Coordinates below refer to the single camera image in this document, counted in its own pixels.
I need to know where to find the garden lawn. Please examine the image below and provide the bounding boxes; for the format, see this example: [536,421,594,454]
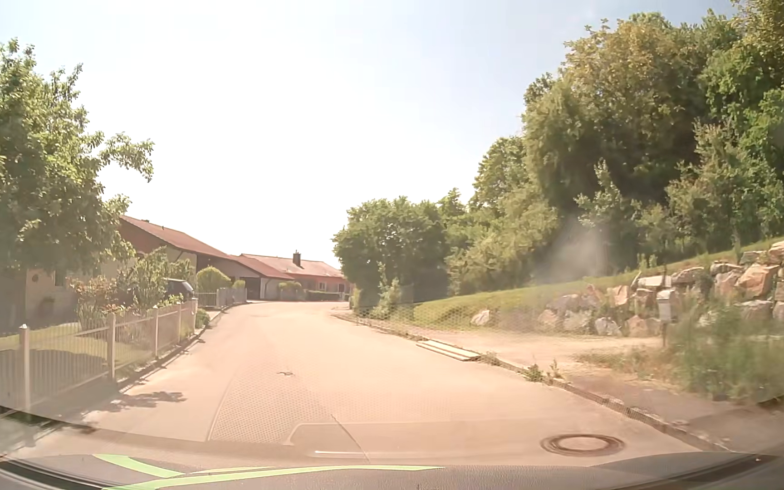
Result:
[0,320,182,409]

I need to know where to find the garden shrubs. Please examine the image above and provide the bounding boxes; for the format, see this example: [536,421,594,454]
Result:
[69,248,196,331]

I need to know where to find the wood of green trees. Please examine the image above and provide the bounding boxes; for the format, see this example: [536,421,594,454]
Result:
[333,0,784,307]

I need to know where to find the boulder retaining wall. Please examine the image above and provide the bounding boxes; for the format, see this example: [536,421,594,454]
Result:
[470,233,784,338]

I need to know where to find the car's own bonnet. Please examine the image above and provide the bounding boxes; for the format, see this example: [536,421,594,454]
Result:
[0,436,784,490]

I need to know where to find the white metal mesh fence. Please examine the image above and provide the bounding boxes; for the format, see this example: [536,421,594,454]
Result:
[0,299,199,412]

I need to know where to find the beige house with red roof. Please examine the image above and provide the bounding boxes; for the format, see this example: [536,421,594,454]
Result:
[23,215,264,328]

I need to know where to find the grey fence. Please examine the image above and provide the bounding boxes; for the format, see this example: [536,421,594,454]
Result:
[196,286,249,309]

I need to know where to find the tall weeds patch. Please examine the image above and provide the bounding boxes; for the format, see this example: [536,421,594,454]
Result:
[576,299,784,402]

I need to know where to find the gravel and asphalt forecourt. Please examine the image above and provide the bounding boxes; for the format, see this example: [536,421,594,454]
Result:
[338,312,784,453]

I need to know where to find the round green bush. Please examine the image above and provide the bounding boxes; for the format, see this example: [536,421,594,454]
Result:
[196,266,232,294]

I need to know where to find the grey asphalt road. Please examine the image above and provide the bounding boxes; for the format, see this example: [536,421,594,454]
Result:
[0,301,713,470]

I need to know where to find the low building with red roof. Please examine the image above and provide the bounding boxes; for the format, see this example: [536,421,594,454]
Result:
[239,250,352,302]

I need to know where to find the grey letterbox on post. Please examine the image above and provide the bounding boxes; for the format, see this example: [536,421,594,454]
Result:
[656,289,676,348]

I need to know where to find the stack of pale planks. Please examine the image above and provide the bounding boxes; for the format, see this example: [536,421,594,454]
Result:
[416,339,481,362]

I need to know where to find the large green tree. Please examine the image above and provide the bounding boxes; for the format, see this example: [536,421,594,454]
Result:
[0,33,155,287]

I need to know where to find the grass bank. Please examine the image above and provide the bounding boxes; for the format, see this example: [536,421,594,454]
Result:
[406,228,784,331]

